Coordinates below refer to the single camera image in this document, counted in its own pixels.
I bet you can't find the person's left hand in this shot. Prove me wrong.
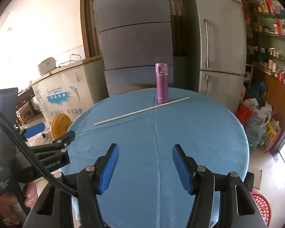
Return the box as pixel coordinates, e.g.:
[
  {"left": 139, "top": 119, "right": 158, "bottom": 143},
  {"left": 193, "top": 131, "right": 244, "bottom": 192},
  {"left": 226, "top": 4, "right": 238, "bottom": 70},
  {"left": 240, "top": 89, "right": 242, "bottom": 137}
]
[{"left": 0, "top": 181, "right": 38, "bottom": 225}]

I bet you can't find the long white stick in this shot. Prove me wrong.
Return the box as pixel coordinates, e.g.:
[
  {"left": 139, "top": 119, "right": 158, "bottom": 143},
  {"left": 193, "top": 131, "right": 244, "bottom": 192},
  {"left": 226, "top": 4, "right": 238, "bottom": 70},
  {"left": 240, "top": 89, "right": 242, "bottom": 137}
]
[{"left": 93, "top": 97, "right": 190, "bottom": 126}]

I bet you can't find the blue tablecloth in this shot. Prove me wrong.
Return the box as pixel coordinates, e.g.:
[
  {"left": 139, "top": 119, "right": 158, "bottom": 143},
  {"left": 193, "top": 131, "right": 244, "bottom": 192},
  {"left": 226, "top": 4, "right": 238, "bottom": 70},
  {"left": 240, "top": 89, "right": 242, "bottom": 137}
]
[{"left": 62, "top": 88, "right": 249, "bottom": 227}]

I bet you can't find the dark wooden table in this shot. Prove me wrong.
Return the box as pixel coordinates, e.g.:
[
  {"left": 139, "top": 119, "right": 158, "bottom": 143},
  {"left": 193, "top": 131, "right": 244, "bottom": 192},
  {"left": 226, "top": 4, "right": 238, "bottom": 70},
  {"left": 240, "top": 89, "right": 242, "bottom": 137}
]
[{"left": 16, "top": 87, "right": 35, "bottom": 126}]

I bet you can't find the orange round fan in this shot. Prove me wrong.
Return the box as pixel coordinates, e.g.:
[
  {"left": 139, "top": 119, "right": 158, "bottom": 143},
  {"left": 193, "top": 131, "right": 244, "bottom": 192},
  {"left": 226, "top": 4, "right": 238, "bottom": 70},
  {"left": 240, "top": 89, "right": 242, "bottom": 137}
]
[{"left": 51, "top": 113, "right": 72, "bottom": 139}]

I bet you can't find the cardboard box on floor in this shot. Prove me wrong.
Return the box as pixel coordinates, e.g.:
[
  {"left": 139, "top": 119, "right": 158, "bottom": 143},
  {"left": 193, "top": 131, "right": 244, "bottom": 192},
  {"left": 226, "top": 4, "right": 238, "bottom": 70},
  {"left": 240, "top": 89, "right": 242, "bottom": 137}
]
[{"left": 249, "top": 167, "right": 263, "bottom": 191}]

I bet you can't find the red bag on floor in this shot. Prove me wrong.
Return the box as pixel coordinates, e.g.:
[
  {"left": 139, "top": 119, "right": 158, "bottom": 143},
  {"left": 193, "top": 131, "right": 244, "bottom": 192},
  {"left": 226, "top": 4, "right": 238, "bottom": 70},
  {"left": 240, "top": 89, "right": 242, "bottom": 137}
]
[{"left": 235, "top": 101, "right": 253, "bottom": 126}]

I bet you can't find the large clear water jug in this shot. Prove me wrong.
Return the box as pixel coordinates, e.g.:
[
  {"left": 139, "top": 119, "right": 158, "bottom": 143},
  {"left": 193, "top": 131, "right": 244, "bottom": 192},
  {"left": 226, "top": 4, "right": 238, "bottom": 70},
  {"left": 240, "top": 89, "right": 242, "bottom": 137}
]
[{"left": 244, "top": 115, "right": 271, "bottom": 152}]

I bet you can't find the white chest freezer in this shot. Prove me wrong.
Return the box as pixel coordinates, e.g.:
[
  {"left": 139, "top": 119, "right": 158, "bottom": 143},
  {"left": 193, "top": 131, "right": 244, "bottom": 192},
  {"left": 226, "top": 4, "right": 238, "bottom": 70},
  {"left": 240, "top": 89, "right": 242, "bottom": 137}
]
[{"left": 32, "top": 56, "right": 108, "bottom": 125}]

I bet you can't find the red mesh waste basket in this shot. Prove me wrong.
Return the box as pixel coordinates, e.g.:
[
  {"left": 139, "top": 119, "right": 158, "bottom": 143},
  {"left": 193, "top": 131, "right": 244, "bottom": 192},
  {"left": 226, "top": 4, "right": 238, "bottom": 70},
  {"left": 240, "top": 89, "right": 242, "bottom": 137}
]
[{"left": 251, "top": 191, "right": 272, "bottom": 227}]

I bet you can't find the yellow red paper bag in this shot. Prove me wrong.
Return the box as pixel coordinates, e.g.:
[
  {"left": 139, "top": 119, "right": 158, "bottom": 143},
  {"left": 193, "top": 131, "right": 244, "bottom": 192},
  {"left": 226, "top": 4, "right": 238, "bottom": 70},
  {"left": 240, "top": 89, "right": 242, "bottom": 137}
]
[{"left": 263, "top": 118, "right": 281, "bottom": 153}]

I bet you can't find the purple thermos bottle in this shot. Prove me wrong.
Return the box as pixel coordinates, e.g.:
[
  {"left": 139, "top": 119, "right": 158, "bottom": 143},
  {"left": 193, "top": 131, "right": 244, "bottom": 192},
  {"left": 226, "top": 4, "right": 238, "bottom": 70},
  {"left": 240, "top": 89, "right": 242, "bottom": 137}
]
[{"left": 155, "top": 63, "right": 168, "bottom": 104}]

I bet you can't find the white rice cooker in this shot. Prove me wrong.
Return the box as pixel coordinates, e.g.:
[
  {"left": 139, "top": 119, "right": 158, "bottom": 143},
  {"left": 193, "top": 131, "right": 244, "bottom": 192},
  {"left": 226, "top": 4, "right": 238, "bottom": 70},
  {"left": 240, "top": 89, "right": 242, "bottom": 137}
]
[{"left": 37, "top": 57, "right": 56, "bottom": 76}]

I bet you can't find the grey multi-door refrigerator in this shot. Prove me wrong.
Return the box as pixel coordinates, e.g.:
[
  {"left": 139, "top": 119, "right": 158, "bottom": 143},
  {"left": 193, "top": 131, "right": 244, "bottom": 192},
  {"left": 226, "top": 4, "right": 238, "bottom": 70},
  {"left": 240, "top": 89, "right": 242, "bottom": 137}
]
[{"left": 95, "top": 0, "right": 173, "bottom": 96}]

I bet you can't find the silver two-door refrigerator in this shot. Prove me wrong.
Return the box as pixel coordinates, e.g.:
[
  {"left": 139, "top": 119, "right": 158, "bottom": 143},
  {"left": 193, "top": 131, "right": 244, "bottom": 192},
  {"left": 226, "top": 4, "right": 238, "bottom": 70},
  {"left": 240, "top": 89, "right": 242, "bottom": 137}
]
[{"left": 186, "top": 0, "right": 246, "bottom": 113}]

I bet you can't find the wooden shelf cabinet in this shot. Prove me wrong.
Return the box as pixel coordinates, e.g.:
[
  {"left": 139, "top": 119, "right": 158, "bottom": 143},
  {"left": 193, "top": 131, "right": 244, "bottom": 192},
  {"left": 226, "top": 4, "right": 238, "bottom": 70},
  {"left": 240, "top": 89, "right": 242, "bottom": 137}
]
[{"left": 241, "top": 0, "right": 285, "bottom": 153}]

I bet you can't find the black cable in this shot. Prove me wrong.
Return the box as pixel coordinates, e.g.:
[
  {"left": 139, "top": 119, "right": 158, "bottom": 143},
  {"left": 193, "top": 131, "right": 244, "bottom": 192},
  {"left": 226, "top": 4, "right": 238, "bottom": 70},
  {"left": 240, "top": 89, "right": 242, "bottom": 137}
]
[{"left": 0, "top": 105, "right": 78, "bottom": 196}]

